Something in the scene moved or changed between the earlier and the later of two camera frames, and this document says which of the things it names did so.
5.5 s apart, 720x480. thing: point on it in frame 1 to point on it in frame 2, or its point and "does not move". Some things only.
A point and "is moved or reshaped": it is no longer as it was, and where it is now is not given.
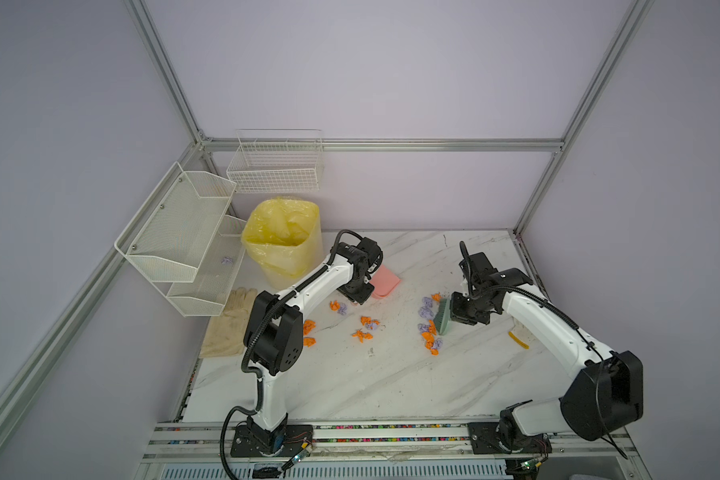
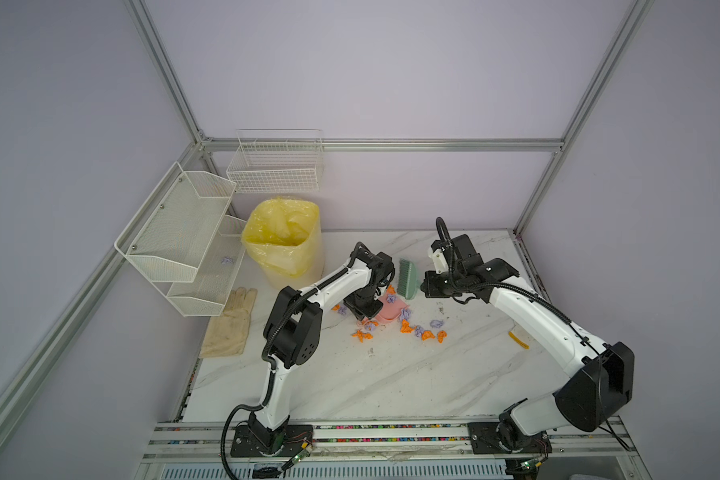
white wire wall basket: [277, 161] does not move
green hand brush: [443, 317] to [407, 279]
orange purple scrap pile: [428, 331] to [418, 330]
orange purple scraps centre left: [364, 320] does not move
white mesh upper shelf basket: [170, 235] does not move
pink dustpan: [384, 281] is moved or reshaped
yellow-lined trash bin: [285, 235] does not move
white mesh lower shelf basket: [215, 274] does not move
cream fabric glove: [225, 333] does not move
